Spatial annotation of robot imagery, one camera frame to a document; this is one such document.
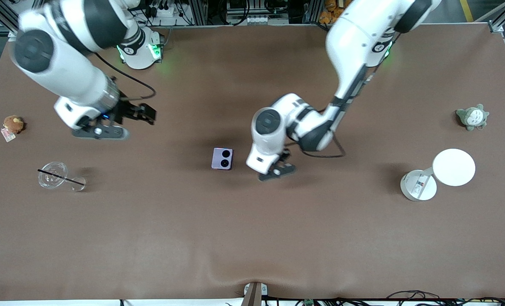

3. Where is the white power strip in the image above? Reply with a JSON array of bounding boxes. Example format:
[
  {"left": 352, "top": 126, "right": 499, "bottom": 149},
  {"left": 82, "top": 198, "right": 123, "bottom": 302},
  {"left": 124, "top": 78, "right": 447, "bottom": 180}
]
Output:
[{"left": 145, "top": 2, "right": 177, "bottom": 18}]

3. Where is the black drinking straw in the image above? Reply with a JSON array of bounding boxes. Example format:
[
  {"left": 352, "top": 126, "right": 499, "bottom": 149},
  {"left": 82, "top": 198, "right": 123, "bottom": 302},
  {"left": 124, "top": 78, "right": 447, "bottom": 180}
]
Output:
[{"left": 37, "top": 169, "right": 85, "bottom": 186}]

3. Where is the black cable bundle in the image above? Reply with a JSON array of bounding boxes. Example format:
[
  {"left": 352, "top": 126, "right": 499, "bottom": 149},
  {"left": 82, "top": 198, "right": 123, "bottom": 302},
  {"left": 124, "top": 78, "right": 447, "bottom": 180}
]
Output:
[{"left": 384, "top": 290, "right": 505, "bottom": 306}]

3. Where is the aluminium frame profile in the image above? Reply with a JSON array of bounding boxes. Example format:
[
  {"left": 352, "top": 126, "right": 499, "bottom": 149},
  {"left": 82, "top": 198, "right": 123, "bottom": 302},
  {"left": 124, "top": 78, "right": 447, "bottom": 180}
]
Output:
[
  {"left": 475, "top": 0, "right": 505, "bottom": 33},
  {"left": 0, "top": 0, "right": 45, "bottom": 33}
]

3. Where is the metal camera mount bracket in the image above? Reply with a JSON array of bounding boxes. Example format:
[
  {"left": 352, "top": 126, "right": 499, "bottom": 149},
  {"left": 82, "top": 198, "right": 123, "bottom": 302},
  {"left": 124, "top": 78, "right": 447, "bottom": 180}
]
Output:
[{"left": 241, "top": 281, "right": 269, "bottom": 306}]

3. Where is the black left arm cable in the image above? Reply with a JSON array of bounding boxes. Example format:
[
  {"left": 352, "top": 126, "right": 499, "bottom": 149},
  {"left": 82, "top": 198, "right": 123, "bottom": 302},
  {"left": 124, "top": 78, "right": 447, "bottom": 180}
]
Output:
[{"left": 296, "top": 131, "right": 347, "bottom": 159}]

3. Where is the purple folding phone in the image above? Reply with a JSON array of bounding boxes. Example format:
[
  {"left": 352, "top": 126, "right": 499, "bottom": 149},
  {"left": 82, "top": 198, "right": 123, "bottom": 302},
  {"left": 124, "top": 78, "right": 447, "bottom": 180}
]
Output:
[{"left": 212, "top": 147, "right": 234, "bottom": 170}]

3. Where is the pile of orange plush toys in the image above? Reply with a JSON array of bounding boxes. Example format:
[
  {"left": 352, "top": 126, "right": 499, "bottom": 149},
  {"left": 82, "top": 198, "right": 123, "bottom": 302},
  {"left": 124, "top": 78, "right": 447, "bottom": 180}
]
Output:
[{"left": 319, "top": 0, "right": 343, "bottom": 24}]

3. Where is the clear plastic cup with lid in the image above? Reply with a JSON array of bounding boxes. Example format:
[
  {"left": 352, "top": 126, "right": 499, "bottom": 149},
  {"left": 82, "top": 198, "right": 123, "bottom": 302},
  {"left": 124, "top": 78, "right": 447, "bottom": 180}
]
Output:
[{"left": 38, "top": 161, "right": 87, "bottom": 193}]

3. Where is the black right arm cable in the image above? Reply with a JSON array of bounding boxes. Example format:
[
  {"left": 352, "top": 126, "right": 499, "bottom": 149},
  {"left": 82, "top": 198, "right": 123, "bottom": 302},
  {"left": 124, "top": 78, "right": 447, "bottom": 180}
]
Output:
[{"left": 93, "top": 51, "right": 157, "bottom": 101}]

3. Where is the white round desk lamp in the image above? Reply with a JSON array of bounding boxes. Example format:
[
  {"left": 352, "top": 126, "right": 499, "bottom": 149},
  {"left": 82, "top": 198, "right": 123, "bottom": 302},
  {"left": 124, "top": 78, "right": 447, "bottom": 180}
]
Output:
[{"left": 400, "top": 148, "right": 477, "bottom": 202}]

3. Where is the brown plush toy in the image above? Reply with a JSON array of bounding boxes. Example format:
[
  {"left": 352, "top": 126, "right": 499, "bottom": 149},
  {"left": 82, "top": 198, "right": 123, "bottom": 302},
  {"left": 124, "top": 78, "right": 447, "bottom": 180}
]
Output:
[{"left": 3, "top": 115, "right": 25, "bottom": 135}]

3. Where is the grey totoro plush toy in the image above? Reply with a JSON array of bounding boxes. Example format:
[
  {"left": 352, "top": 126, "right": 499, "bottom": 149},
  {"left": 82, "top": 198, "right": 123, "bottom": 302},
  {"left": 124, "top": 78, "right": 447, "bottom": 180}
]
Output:
[{"left": 455, "top": 104, "right": 490, "bottom": 132}]

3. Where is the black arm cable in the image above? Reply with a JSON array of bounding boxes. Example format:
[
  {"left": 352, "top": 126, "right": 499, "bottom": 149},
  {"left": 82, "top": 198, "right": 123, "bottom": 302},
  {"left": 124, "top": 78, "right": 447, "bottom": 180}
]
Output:
[
  {"left": 296, "top": 131, "right": 347, "bottom": 159},
  {"left": 93, "top": 51, "right": 157, "bottom": 101}
]

